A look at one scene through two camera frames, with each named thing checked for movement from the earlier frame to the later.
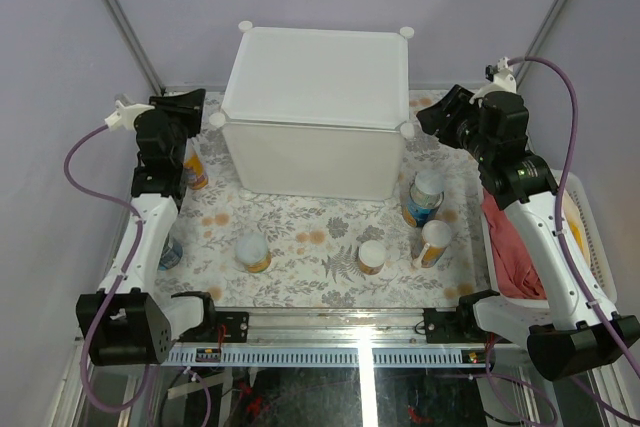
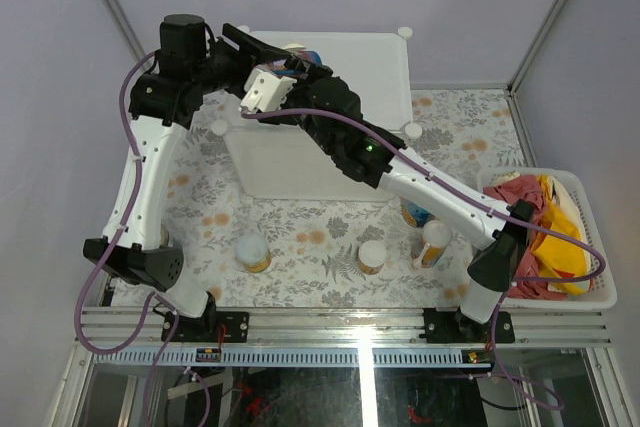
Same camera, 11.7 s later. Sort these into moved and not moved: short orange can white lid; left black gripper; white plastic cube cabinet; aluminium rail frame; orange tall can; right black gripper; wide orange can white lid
Moved: left black gripper; orange tall can; right black gripper
Not moved: aluminium rail frame; wide orange can white lid; white plastic cube cabinet; short orange can white lid
